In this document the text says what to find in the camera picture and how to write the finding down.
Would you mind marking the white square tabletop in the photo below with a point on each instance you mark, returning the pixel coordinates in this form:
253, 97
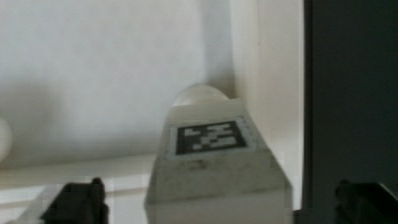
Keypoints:
100, 59

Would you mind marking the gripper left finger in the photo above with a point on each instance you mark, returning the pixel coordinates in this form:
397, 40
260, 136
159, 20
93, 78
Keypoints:
79, 206

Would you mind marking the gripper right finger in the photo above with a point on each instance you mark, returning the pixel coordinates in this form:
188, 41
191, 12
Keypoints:
367, 203

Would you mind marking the white table leg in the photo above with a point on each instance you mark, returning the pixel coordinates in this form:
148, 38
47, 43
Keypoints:
218, 182

